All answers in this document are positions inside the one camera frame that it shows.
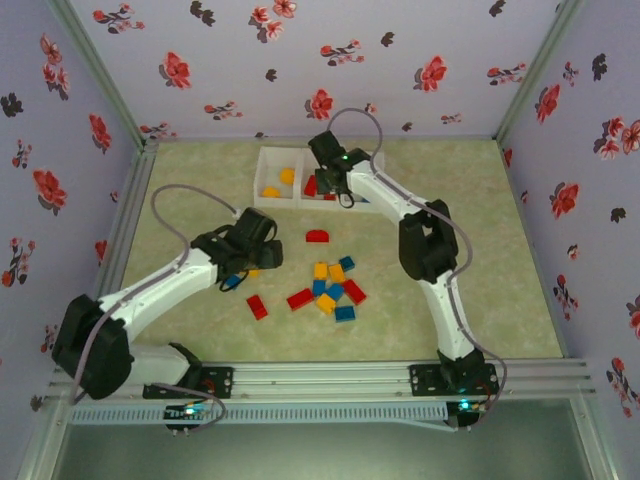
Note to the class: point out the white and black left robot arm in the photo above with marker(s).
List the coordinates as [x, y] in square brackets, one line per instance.
[160, 285]

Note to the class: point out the aluminium corner post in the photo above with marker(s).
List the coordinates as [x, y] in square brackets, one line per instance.
[107, 75]
[536, 75]

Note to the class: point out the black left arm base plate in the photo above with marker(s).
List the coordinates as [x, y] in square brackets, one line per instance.
[222, 382]

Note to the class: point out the aluminium mounting rail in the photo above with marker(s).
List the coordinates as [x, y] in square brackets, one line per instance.
[320, 380]

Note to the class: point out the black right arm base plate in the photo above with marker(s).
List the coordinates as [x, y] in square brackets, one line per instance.
[422, 380]

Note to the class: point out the red arched lego brick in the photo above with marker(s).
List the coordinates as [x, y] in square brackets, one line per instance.
[318, 236]

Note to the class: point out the grey metal sheet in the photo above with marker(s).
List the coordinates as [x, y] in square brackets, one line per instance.
[320, 455]

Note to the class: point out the thin aluminium table edge rail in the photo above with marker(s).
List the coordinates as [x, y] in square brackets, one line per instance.
[450, 136]

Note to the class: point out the aluminium frame bar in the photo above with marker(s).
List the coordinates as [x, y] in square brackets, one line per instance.
[45, 440]
[592, 440]

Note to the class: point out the aluminium side rail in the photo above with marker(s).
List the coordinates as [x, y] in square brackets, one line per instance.
[132, 200]

